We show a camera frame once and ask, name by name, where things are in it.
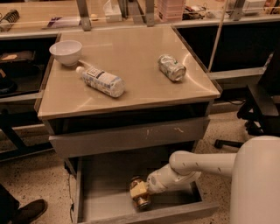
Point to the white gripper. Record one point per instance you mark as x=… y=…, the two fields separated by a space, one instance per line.
x=157 y=183

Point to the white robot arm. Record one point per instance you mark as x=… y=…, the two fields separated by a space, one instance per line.
x=254 y=171

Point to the open middle drawer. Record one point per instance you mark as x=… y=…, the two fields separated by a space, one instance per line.
x=103 y=193

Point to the closed upper drawer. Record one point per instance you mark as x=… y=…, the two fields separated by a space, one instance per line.
x=128 y=138

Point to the grey drawer cabinet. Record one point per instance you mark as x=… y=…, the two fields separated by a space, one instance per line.
x=68 y=105

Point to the green and silver can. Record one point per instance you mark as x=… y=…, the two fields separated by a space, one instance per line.
x=171 y=68

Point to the brown shoe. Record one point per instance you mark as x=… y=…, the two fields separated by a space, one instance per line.
x=30 y=212

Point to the clear plastic water bottle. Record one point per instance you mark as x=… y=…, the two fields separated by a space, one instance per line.
x=100 y=80

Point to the black office chair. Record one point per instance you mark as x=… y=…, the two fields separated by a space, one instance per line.
x=261 y=112

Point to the white bowl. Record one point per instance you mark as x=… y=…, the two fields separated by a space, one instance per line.
x=67 y=52

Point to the white tissue box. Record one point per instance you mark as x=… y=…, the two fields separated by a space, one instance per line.
x=112 y=11

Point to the pink stacked trays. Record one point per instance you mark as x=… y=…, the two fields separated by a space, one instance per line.
x=170 y=10

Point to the purple and white booklet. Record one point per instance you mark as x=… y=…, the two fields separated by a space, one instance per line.
x=63 y=22

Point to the white pole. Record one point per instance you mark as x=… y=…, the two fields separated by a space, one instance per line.
x=216 y=42

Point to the black coil spring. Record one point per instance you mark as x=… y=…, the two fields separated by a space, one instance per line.
x=9 y=20

